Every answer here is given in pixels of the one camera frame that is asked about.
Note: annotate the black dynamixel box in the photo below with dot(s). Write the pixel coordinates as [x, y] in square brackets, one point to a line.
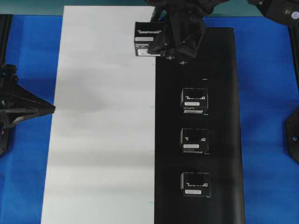
[195, 184]
[194, 100]
[195, 141]
[145, 34]

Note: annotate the white base board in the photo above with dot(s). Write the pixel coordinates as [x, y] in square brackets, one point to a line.
[100, 167]

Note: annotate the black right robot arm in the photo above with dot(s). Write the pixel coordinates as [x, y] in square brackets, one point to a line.
[160, 14]

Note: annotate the black base board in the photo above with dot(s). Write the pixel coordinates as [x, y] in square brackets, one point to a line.
[198, 156]

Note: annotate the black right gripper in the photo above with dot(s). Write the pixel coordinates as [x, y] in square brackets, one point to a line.
[188, 28]

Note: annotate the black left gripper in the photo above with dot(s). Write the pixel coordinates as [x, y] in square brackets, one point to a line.
[11, 95]

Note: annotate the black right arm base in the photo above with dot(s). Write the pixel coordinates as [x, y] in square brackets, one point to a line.
[281, 11]

